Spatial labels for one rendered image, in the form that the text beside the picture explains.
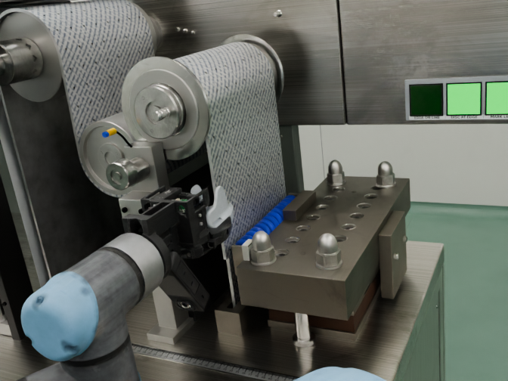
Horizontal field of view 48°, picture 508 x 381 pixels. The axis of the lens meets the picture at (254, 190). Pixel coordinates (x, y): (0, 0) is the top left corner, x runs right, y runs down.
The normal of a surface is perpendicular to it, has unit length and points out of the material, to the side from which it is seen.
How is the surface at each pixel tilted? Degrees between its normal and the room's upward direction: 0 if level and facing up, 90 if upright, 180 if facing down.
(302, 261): 0
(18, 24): 90
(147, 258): 61
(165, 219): 90
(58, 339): 90
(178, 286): 121
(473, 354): 0
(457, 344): 0
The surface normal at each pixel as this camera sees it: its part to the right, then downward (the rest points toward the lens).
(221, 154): 0.89, 0.04
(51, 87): -0.44, 0.35
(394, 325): -0.12, -0.94
